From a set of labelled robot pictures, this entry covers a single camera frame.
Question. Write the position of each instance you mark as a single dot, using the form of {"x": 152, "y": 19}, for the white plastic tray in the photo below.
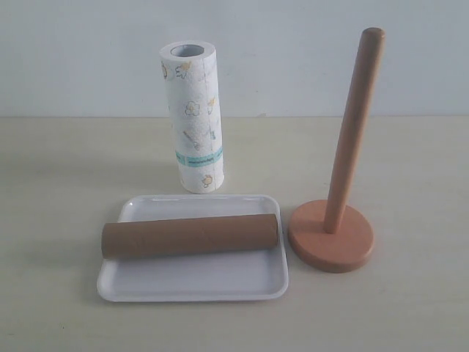
{"x": 231, "y": 276}

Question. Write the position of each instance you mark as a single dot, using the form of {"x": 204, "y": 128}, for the printed paper towel roll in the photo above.
{"x": 190, "y": 74}

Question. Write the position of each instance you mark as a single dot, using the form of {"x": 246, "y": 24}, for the wooden paper towel holder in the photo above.
{"x": 328, "y": 234}

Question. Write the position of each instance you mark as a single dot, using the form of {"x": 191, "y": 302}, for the brown cardboard tube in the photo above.
{"x": 139, "y": 239}

